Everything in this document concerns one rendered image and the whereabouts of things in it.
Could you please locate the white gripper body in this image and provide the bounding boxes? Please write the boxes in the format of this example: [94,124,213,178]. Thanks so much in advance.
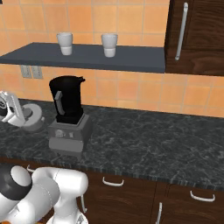
[5,92,25,128]

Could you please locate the grey round blender lid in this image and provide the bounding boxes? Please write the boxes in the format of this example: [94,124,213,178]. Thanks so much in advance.
[20,102,46,133]

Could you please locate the black and grey blender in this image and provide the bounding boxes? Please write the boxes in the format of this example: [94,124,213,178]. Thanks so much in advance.
[47,75,94,156]

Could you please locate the white cup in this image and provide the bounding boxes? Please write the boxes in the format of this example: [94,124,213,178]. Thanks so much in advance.
[101,33,119,59]
[56,31,74,56]

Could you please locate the dark wood drawer front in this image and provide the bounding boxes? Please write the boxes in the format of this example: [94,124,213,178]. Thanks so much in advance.
[87,170,161,203]
[157,181,224,208]

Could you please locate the grey wall socket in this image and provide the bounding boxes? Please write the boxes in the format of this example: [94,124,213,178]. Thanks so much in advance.
[31,66,44,80]
[20,65,33,80]

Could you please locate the dark grey wall shelf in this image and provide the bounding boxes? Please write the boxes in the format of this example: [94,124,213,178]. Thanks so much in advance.
[0,42,166,74]

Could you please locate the silver door handle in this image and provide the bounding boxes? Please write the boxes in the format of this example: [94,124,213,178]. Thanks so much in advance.
[80,194,88,214]
[156,201,164,224]

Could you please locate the long silver cupboard handle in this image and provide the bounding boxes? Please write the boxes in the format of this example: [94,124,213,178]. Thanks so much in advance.
[174,2,189,61]

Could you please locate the dark wood wall cupboard door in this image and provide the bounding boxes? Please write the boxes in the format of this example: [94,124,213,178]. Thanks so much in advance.
[164,0,224,77]

